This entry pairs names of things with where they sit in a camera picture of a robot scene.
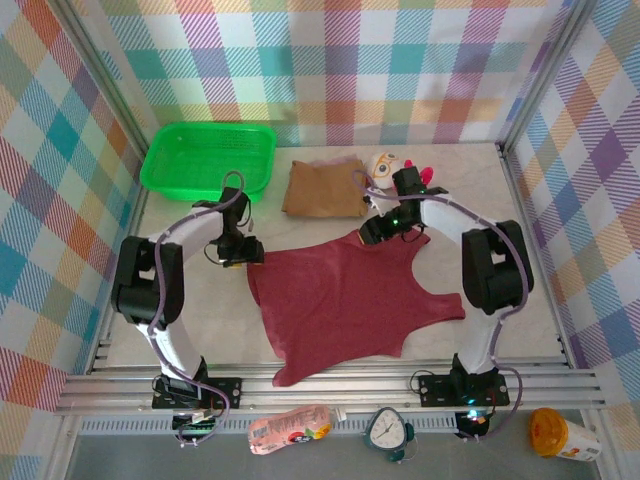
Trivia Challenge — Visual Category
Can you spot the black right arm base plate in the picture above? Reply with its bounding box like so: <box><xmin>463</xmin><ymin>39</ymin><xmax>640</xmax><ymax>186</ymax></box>
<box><xmin>417</xmin><ymin>372</ymin><xmax>511</xmax><ymax>408</ymax></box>

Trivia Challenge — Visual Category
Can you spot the small green alarm clock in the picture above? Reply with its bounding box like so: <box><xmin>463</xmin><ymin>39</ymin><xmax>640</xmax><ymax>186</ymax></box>
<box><xmin>363</xmin><ymin>406</ymin><xmax>416</xmax><ymax>464</ymax></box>

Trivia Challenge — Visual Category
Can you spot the aluminium frame post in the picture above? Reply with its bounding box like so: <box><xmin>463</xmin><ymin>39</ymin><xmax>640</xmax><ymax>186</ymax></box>
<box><xmin>49</xmin><ymin>0</ymin><xmax>151</xmax><ymax>149</ymax></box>
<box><xmin>497</xmin><ymin>0</ymin><xmax>599</xmax><ymax>156</ymax></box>

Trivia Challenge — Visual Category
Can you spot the orange lidded jar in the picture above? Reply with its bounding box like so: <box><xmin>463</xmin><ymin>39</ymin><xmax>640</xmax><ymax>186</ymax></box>
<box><xmin>529</xmin><ymin>407</ymin><xmax>601</xmax><ymax>460</ymax></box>

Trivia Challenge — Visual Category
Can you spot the tan tank top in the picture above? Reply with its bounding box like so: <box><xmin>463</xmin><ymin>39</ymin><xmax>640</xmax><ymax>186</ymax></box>
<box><xmin>281</xmin><ymin>158</ymin><xmax>369</xmax><ymax>220</ymax></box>

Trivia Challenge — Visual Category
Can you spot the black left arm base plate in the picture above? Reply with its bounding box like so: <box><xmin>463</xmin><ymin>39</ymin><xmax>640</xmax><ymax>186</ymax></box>
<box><xmin>152</xmin><ymin>377</ymin><xmax>243</xmax><ymax>411</ymax></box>

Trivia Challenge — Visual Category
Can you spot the plush toy with glasses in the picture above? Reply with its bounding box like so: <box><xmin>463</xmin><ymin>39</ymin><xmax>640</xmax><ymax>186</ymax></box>
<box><xmin>367</xmin><ymin>151</ymin><xmax>435</xmax><ymax>191</ymax></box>

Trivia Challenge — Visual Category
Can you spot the pink drink bottle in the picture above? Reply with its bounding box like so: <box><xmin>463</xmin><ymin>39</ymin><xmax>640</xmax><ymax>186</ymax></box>
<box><xmin>248</xmin><ymin>404</ymin><xmax>349</xmax><ymax>456</ymax></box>

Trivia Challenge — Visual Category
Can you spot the white slotted cable duct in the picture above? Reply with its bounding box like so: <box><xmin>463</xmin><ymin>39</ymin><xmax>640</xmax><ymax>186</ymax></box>
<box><xmin>79</xmin><ymin>417</ymin><xmax>459</xmax><ymax>435</ymax></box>

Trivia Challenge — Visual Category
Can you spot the dark red tank top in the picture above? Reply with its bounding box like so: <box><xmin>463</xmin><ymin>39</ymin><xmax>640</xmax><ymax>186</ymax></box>
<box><xmin>246</xmin><ymin>230</ymin><xmax>467</xmax><ymax>388</ymax></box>

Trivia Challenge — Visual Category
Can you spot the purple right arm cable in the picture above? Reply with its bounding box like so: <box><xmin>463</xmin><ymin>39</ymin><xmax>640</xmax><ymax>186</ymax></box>
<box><xmin>352</xmin><ymin>169</ymin><xmax>531</xmax><ymax>444</ymax></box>

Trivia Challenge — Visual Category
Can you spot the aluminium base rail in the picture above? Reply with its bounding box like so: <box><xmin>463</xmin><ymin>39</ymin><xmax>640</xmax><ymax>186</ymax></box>
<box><xmin>53</xmin><ymin>357</ymin><xmax>606</xmax><ymax>416</ymax></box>

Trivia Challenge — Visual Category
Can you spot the aluminium side rail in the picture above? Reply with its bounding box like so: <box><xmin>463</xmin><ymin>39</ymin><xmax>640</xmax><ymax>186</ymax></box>
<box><xmin>87</xmin><ymin>144</ymin><xmax>151</xmax><ymax>376</ymax></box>
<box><xmin>497</xmin><ymin>142</ymin><xmax>576</xmax><ymax>371</ymax></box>

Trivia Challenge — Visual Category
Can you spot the green plastic basket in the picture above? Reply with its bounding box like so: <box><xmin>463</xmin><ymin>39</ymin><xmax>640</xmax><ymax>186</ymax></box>
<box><xmin>139</xmin><ymin>122</ymin><xmax>278</xmax><ymax>204</ymax></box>

